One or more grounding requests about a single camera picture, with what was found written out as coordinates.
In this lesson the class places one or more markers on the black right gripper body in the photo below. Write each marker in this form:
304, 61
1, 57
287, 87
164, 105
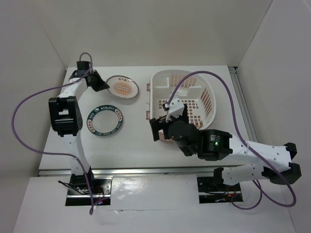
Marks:
184, 117

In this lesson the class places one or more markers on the plate with orange sunburst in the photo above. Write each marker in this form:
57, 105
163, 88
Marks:
122, 87

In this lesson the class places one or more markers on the plate with dark green rim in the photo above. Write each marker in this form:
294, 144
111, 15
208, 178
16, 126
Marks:
104, 120

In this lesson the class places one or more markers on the white pink dish rack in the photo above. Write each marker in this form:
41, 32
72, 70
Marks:
195, 92

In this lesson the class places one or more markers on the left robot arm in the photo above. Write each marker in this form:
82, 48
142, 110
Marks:
67, 121

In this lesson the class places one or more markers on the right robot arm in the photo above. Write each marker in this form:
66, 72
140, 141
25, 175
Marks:
262, 162

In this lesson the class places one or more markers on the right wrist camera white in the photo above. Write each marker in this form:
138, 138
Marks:
174, 109

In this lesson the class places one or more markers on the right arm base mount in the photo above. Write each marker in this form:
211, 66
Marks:
209, 193

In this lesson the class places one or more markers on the aluminium rail right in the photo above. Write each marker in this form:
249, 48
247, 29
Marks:
242, 103

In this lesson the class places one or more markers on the aluminium rail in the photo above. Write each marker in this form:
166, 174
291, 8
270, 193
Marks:
134, 171
242, 103

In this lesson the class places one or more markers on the aluminium rail front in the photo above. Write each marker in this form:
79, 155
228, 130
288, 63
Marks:
134, 171

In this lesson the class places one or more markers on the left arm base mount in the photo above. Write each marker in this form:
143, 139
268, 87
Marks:
80, 196

